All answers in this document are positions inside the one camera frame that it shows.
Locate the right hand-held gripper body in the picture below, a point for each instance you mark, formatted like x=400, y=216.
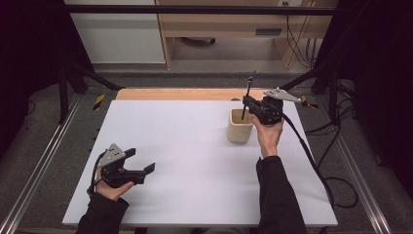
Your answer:
x=271, y=109

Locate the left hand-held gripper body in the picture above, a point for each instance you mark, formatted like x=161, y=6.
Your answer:
x=112, y=159

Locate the black pen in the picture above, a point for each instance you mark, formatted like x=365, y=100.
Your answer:
x=248, y=87

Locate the cream square pen holder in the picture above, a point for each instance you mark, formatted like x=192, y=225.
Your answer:
x=239, y=131

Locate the person's right hand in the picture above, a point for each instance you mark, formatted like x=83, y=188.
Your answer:
x=269, y=136

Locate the person's left hand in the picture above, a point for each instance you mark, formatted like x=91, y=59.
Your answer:
x=112, y=191

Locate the yellow-black striped tape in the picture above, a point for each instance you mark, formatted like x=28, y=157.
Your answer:
x=307, y=101
x=99, y=101

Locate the black metal stand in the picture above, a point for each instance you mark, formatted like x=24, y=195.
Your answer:
x=65, y=94
x=331, y=87

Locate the light wooden desk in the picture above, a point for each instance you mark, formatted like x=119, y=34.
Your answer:
x=224, y=24

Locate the black curtain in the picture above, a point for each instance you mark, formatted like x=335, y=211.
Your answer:
x=376, y=81
x=29, y=65

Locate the white cabinet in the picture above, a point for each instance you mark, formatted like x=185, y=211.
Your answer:
x=117, y=35

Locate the aluminium floor rail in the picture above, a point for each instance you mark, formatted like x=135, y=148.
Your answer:
x=360, y=182
x=35, y=169

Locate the black horizontal frame bar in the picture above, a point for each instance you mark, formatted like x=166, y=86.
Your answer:
x=195, y=9

